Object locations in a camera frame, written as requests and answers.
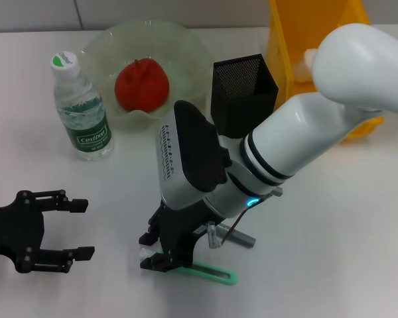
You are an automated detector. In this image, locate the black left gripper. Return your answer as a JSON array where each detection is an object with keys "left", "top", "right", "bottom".
[{"left": 0, "top": 189, "right": 96, "bottom": 273}]

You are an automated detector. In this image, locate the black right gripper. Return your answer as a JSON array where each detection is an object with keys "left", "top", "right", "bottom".
[{"left": 138, "top": 199, "right": 220, "bottom": 273}]

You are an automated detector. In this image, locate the green utility knife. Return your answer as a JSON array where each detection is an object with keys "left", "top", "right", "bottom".
[{"left": 139, "top": 248, "right": 238, "bottom": 286}]

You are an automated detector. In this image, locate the grey marker pen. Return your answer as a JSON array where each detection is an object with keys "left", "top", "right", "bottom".
[{"left": 215, "top": 222, "right": 256, "bottom": 249}]

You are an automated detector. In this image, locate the clear green-label water bottle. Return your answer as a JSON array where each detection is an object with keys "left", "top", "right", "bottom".
[{"left": 50, "top": 50, "right": 115, "bottom": 162}]

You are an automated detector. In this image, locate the orange toy fruit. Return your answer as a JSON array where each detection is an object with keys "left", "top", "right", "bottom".
[{"left": 114, "top": 58, "right": 170, "bottom": 113}]

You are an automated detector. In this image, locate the white paper ball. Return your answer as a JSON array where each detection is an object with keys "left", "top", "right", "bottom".
[{"left": 293, "top": 48, "right": 319, "bottom": 83}]

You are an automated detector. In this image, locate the black mesh pen holder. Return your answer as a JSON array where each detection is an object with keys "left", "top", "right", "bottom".
[{"left": 210, "top": 53, "right": 279, "bottom": 140}]

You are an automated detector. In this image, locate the green glass fruit plate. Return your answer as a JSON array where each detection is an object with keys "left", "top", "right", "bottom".
[{"left": 81, "top": 19, "right": 213, "bottom": 132}]

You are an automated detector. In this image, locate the yellow plastic bin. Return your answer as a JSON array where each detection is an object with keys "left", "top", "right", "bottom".
[{"left": 267, "top": 0, "right": 385, "bottom": 144}]

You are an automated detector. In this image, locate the right gripper cable with plug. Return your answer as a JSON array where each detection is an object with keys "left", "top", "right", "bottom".
[{"left": 204, "top": 187, "right": 283, "bottom": 250}]

